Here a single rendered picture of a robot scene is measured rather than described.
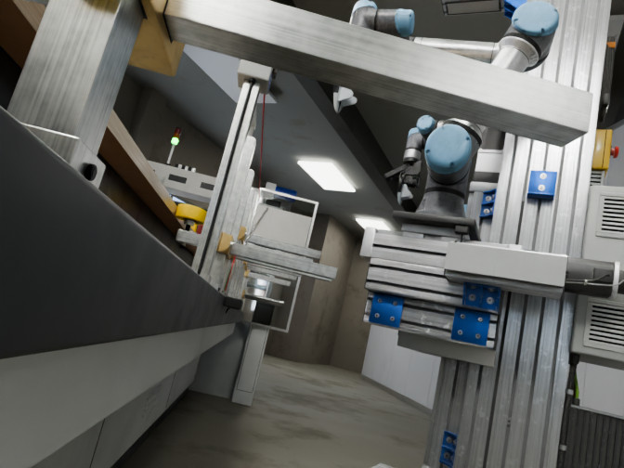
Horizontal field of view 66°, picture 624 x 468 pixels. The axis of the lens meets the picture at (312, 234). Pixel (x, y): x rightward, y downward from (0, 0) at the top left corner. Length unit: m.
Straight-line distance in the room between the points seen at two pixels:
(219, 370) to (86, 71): 3.97
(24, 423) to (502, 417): 1.29
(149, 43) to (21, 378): 0.23
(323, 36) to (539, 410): 1.29
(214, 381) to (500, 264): 3.29
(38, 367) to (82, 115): 0.17
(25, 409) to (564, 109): 0.40
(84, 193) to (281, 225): 3.89
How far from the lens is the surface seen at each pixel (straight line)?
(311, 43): 0.34
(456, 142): 1.32
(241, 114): 1.06
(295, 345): 10.79
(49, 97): 0.28
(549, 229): 1.56
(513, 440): 1.51
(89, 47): 0.29
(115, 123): 0.79
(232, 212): 1.27
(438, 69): 0.35
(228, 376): 4.20
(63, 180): 0.22
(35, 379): 0.37
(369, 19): 1.60
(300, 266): 1.30
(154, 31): 0.35
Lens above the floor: 0.66
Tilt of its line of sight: 11 degrees up
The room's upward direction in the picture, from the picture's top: 13 degrees clockwise
